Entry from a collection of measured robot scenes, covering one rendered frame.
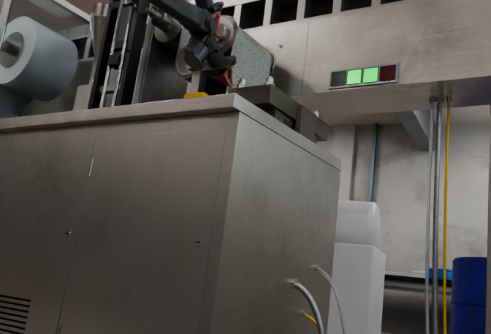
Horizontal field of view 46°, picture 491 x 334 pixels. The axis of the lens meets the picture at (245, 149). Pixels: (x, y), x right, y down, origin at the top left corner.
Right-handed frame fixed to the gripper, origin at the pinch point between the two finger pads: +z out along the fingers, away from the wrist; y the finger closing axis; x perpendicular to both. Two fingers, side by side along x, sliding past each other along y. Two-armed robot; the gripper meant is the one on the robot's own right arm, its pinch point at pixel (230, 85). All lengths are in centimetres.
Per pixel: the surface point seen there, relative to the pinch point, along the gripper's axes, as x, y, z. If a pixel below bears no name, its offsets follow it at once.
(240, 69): 8.3, 0.3, 0.0
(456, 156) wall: 434, -84, 457
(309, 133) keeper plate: -2.5, 21.9, 20.8
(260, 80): 15.6, 0.3, 10.2
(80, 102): 4, -78, 2
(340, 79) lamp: 24.7, 25.0, 20.3
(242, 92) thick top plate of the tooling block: -7.9, 9.8, -2.3
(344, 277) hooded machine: 131, -100, 303
